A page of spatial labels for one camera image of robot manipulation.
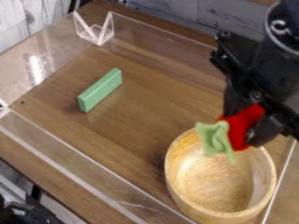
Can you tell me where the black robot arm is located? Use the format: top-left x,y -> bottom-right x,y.
209,0 -> 299,146

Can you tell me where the red plush strawberry toy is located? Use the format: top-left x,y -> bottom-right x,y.
194,103 -> 265,165

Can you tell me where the black metal stand base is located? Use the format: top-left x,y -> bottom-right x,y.
0,194 -> 65,224

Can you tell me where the round wooden bowl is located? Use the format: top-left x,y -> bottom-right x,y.
164,129 -> 276,224

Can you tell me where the green rectangular block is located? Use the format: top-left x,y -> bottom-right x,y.
77,68 -> 122,113

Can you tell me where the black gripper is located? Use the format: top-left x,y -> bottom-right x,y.
209,31 -> 299,147

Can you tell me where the clear acrylic corner bracket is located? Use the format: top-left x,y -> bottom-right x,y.
72,11 -> 114,46

